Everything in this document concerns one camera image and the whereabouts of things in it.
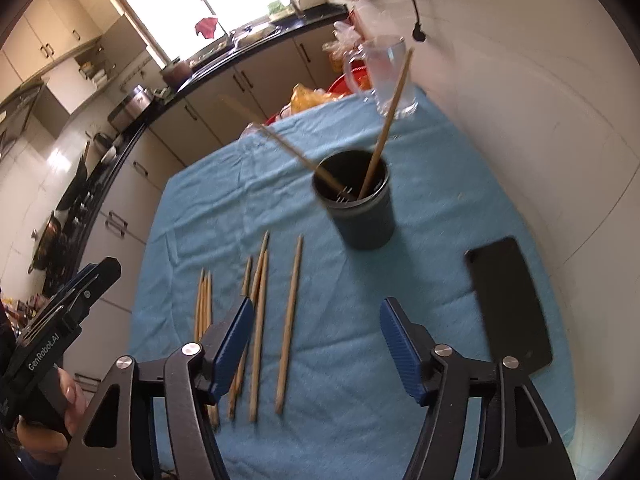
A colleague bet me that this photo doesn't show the black cable with plug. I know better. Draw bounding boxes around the black cable with plug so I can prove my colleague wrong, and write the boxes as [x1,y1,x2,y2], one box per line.
[401,0,428,44]

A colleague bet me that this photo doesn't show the range hood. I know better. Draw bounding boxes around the range hood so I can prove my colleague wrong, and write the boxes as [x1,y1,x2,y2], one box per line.
[0,82,47,161]

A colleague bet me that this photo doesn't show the blue tablecloth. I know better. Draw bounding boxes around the blue tablecloth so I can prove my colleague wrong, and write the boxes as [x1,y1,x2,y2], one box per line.
[127,87,576,480]

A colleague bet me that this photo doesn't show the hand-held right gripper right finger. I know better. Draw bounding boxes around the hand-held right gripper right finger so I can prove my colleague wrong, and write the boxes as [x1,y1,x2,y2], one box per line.
[379,297,571,480]

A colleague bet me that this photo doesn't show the beige upper kitchen cabinets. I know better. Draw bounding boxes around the beige upper kitchen cabinets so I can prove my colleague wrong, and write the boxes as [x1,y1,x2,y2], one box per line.
[0,0,107,87]

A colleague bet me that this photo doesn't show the red plastic basin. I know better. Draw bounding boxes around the red plastic basin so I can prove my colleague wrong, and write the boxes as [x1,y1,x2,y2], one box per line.
[265,59,375,128]

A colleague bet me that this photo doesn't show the silver rice cooker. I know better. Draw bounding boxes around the silver rice cooker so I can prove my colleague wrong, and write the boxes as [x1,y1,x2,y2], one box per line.
[107,85,154,132]

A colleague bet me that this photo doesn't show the person's left hand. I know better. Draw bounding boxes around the person's left hand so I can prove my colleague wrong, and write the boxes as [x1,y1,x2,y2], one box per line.
[12,366,90,461]

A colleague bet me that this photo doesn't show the brown clay pot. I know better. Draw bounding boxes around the brown clay pot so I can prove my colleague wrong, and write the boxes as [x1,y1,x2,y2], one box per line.
[160,57,194,89]

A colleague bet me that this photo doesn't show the black wok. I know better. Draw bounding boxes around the black wok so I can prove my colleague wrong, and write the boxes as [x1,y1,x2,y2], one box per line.
[54,154,92,212]

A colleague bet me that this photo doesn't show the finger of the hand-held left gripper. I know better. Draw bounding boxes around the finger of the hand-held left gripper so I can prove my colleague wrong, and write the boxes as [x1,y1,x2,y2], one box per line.
[47,257,123,322]

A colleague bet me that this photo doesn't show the slender wooden chopstick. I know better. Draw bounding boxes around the slender wooden chopstick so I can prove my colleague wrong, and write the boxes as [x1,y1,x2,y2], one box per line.
[220,95,351,201]
[359,47,416,200]

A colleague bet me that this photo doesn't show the red cloth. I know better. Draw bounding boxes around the red cloth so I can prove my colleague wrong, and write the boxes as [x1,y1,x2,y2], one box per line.
[194,17,221,41]

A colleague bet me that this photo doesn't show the black kitchen countertop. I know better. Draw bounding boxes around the black kitchen countertop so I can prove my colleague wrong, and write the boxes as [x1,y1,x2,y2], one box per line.
[27,2,349,286]

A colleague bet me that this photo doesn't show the open shelf with dishes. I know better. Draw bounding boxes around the open shelf with dishes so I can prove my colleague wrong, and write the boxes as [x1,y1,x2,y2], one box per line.
[75,45,112,87]

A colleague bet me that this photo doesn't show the white and orange plastic bag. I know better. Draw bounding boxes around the white and orange plastic bag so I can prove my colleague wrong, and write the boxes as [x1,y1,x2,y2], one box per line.
[322,19,372,75]

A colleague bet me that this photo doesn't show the dark round utensil cup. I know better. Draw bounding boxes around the dark round utensil cup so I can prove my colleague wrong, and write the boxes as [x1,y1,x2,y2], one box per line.
[311,149,397,251]

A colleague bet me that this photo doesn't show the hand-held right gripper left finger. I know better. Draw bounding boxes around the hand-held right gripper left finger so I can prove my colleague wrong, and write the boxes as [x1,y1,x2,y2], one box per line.
[71,297,256,480]

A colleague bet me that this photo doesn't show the yellow plastic bag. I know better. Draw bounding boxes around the yellow plastic bag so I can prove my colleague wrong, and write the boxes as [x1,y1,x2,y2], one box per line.
[291,83,342,115]

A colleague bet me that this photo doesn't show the beige lower kitchen cabinets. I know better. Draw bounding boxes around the beige lower kitchen cabinets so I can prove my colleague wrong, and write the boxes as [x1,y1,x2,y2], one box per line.
[65,24,352,396]

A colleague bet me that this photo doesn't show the black smartphone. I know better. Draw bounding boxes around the black smartphone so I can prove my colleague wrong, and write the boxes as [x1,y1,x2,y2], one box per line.
[464,236,553,378]

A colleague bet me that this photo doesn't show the beige kitchen cabinets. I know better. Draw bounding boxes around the beige kitchen cabinets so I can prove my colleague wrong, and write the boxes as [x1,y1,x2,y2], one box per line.
[0,0,107,87]
[65,24,352,396]

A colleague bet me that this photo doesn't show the clear glass mug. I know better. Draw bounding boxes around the clear glass mug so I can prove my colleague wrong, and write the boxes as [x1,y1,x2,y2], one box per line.
[342,35,420,120]

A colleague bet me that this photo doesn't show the bunch of wooden chopsticks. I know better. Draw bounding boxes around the bunch of wooden chopsticks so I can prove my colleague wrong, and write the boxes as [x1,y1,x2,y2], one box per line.
[194,231,305,431]

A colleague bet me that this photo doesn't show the steel pot with lid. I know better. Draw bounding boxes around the steel pot with lid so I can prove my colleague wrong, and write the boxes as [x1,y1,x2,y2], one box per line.
[27,210,67,275]

